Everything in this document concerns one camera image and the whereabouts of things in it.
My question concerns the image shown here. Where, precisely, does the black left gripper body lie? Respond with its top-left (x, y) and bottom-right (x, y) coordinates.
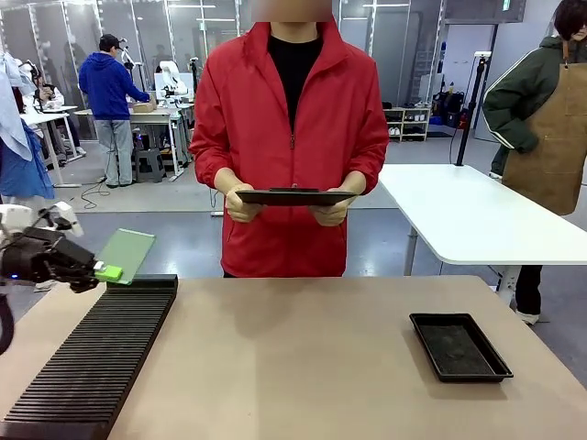
top-left (0, 227), bottom-right (98, 286)

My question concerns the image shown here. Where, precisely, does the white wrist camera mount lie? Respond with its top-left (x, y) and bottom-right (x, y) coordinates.
top-left (39, 201), bottom-right (85, 238)

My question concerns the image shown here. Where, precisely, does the person's right hand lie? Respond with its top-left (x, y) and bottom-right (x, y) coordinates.
top-left (225, 182), bottom-right (266, 225)

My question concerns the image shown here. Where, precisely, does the green PCB board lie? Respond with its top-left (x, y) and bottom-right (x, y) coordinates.
top-left (96, 228), bottom-right (157, 286)

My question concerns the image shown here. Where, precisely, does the person's left hand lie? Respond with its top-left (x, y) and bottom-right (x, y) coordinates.
top-left (307, 186), bottom-right (360, 228)

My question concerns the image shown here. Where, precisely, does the person in blue hoodie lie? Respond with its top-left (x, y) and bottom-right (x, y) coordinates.
top-left (78, 33), bottom-right (151, 188)

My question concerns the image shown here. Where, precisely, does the light blue hanging cloth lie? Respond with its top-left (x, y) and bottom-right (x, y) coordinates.
top-left (0, 50), bottom-right (56, 201)

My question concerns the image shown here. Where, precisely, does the black clipboard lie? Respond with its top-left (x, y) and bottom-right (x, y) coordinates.
top-left (235, 187), bottom-right (359, 207)

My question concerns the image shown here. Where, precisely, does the black plastic tray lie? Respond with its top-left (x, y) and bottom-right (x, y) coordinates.
top-left (408, 313), bottom-right (515, 384)

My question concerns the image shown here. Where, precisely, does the person in brown apron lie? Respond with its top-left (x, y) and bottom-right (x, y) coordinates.
top-left (482, 0), bottom-right (587, 326)

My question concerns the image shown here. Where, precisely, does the wooden shoe shelf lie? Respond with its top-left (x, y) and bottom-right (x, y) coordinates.
top-left (382, 106), bottom-right (433, 143)

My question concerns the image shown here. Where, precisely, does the seated person in background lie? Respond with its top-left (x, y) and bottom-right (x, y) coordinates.
top-left (27, 72), bottom-right (87, 157)

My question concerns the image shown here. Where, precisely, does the person in red jacket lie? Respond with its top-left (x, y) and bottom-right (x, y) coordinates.
top-left (188, 0), bottom-right (390, 279)

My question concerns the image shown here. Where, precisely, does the background desk with box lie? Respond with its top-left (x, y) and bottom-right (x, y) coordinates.
top-left (72, 101), bottom-right (196, 182)

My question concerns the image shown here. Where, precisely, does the grey step stool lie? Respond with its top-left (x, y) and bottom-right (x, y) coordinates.
top-left (134, 148), bottom-right (167, 184)

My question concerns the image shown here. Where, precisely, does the black slotted PCB rack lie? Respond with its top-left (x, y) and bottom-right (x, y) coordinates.
top-left (0, 273), bottom-right (179, 440)

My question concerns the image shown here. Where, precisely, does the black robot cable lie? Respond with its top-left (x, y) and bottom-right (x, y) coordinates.
top-left (0, 279), bottom-right (17, 357)

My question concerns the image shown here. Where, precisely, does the white background desk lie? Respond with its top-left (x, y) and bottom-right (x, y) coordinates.
top-left (18, 104), bottom-right (83, 189)

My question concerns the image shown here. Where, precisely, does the black tripod pole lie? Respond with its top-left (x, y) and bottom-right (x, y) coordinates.
top-left (455, 50), bottom-right (492, 167)

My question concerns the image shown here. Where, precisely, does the white table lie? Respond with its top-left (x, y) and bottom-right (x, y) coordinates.
top-left (378, 163), bottom-right (587, 306)

